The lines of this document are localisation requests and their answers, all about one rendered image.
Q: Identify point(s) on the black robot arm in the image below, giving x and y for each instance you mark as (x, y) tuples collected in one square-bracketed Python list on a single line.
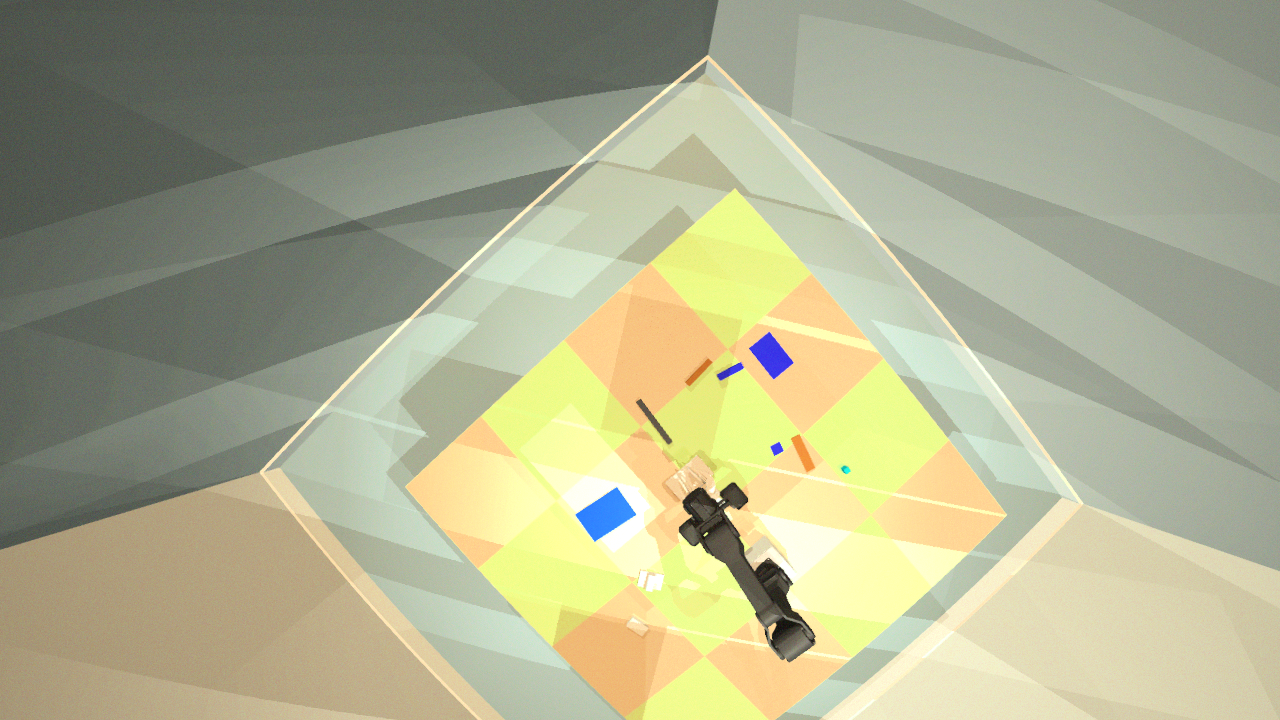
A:
[(766, 587)]

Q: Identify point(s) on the orange flat bar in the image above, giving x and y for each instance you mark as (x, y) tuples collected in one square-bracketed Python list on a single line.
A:
[(803, 453)]

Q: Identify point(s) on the blue flat plate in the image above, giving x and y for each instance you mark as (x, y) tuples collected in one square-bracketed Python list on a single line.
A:
[(606, 514)]

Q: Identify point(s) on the dark grey long flat bar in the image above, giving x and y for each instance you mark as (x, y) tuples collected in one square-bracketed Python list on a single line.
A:
[(653, 420)]

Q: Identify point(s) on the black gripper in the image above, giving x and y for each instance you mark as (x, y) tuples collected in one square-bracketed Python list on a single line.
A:
[(732, 496)]

